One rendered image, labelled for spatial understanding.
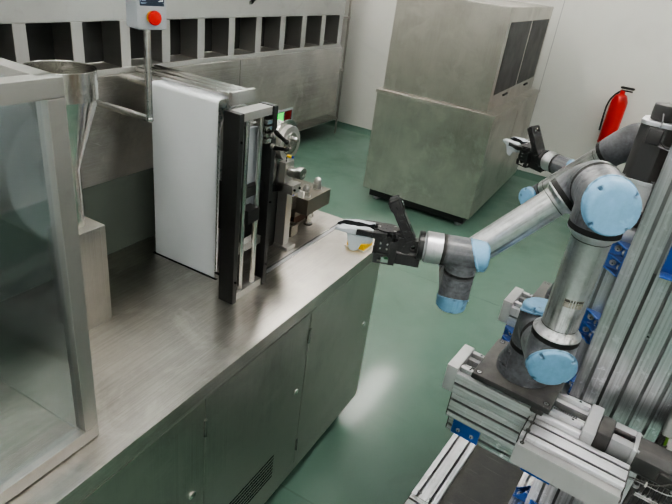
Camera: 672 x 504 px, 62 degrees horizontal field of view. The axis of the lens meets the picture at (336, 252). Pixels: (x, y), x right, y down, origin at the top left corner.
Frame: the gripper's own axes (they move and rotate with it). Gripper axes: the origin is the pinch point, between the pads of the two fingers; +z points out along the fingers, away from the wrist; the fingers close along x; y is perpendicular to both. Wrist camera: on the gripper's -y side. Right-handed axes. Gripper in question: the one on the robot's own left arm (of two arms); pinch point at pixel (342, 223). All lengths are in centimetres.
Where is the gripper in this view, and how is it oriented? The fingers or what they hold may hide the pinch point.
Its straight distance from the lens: 134.8
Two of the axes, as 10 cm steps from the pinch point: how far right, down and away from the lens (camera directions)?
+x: 1.4, -3.2, 9.4
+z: -9.8, -1.8, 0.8
